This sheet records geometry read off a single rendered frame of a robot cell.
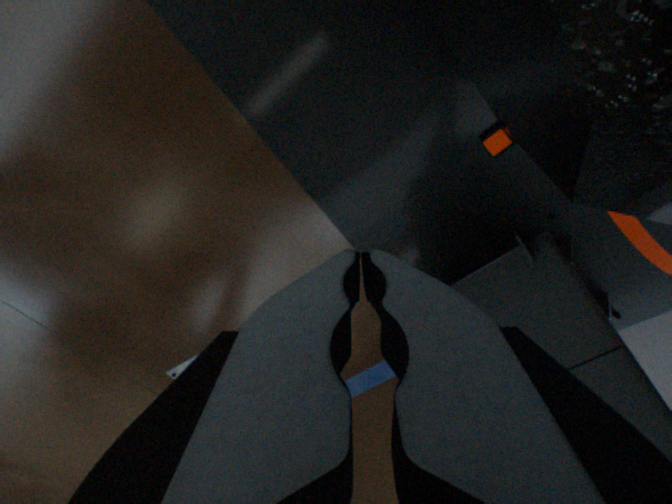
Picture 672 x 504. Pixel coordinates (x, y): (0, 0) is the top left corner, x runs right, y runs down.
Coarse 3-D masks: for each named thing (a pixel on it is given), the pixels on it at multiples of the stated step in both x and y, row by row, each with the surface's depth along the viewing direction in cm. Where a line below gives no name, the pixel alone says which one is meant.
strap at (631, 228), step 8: (616, 216) 103; (624, 216) 103; (616, 224) 105; (624, 224) 104; (632, 224) 104; (640, 224) 104; (624, 232) 106; (632, 232) 106; (640, 232) 105; (632, 240) 107; (640, 240) 107; (648, 240) 107; (640, 248) 108; (648, 248) 108; (656, 248) 108; (648, 256) 110; (656, 256) 109; (664, 256) 109; (656, 264) 111; (664, 264) 111
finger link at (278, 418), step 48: (288, 288) 10; (336, 288) 10; (240, 336) 9; (288, 336) 8; (336, 336) 9; (240, 384) 7; (288, 384) 7; (336, 384) 7; (240, 432) 7; (288, 432) 6; (336, 432) 6; (192, 480) 6; (240, 480) 6; (288, 480) 6; (336, 480) 6
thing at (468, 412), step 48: (384, 288) 10; (432, 288) 10; (384, 336) 9; (432, 336) 8; (480, 336) 8; (432, 384) 7; (480, 384) 7; (528, 384) 7; (432, 432) 6; (480, 432) 6; (528, 432) 6; (432, 480) 6; (480, 480) 6; (528, 480) 6; (576, 480) 6
